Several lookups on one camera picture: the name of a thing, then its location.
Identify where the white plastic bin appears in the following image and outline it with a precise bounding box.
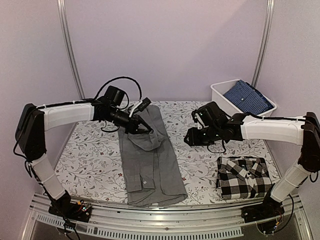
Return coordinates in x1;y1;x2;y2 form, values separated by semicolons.
210;79;277;117

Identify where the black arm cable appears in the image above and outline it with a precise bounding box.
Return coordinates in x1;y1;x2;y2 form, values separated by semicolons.
207;113;320;226
96;76;143;133

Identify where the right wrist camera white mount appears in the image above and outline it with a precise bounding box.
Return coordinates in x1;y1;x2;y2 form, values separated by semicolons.
191;101;228;130

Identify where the aluminium front rail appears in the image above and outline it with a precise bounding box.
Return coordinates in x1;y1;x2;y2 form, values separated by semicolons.
21;193;316;240

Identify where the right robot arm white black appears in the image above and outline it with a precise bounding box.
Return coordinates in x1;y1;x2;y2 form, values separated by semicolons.
184;112;320;218

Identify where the right aluminium frame post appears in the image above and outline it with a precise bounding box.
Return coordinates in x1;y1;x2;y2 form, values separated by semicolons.
252;0;275;87

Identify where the blue checked shirt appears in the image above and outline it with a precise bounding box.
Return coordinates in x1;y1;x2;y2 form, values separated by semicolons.
223;80;274;115

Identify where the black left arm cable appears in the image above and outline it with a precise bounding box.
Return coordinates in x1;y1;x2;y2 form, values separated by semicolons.
96;76;143;133

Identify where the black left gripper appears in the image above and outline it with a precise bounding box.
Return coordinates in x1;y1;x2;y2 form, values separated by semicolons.
107;106;153;135

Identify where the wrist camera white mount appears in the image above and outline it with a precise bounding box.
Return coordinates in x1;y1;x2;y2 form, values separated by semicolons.
191;101;228;130
129;97;151;118

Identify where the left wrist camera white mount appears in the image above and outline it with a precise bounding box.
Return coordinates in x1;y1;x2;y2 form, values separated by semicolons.
129;97;151;118

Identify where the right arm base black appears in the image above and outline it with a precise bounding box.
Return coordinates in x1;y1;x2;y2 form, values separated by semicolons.
241;195;295;236

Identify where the floral patterned table cloth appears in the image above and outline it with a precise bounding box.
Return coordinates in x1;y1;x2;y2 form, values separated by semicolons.
55;101;280;206

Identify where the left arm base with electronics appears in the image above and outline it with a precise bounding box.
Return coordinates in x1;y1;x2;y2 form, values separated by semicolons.
48;192;92;223

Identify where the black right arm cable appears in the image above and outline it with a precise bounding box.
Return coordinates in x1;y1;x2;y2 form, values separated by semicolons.
207;113;320;226

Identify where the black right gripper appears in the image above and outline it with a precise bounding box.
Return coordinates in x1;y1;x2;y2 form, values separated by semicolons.
184;125;222;147

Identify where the aluminium frame post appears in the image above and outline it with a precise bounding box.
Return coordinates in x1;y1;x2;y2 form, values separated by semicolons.
56;0;85;99
252;0;275;87

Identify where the left aluminium frame post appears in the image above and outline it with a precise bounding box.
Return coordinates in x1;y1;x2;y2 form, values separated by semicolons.
56;0;85;99

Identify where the black white plaid folded shirt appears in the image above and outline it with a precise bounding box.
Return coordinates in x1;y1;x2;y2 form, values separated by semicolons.
216;156;273;201

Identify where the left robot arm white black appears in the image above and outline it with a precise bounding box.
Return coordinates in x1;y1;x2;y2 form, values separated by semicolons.
13;86;152;217

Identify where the grey long sleeve shirt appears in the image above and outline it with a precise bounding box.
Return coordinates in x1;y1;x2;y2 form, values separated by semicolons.
118;105;188;207

